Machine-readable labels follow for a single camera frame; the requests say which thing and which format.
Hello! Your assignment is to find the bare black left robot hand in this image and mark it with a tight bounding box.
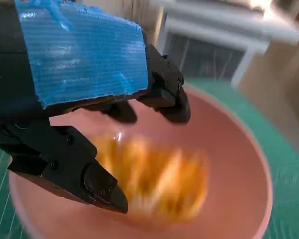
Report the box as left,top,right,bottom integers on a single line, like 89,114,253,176
0,0,191,215

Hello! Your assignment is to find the long braided toy bread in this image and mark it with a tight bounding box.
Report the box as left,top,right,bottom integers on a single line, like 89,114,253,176
89,135,210,224

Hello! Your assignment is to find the pink bowl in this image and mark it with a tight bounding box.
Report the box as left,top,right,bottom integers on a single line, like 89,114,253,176
8,83,275,239

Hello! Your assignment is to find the large white grille cabinet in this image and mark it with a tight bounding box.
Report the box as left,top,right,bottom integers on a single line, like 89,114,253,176
149,0,299,89

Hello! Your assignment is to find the green cutting mat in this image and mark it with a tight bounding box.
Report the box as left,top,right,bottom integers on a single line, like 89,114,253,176
0,74,299,239

